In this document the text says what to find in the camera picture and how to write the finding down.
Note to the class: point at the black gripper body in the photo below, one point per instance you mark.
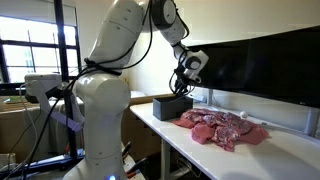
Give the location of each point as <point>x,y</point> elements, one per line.
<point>182,85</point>

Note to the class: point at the pink floral patterned shirt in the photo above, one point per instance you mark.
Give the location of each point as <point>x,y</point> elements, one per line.
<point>212,118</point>

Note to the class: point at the plain pink shirt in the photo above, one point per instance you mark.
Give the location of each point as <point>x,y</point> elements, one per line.
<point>224,136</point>

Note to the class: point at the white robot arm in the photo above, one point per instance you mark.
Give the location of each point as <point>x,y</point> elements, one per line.
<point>106,96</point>

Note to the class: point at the dark grey fabric box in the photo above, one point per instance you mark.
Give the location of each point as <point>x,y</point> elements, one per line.
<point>166,108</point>

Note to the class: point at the brown cardboard box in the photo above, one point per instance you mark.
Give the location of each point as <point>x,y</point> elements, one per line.
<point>144,141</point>

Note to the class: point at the silver monitor stand base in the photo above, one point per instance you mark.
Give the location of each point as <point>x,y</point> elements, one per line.
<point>208,103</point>

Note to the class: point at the small white figurine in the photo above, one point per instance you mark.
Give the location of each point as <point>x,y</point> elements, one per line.
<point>244,114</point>

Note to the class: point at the large black monitor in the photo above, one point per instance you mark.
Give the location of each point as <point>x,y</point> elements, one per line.
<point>285,67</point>

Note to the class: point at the white camera on stand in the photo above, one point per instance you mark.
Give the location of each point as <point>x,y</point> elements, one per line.
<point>44,86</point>

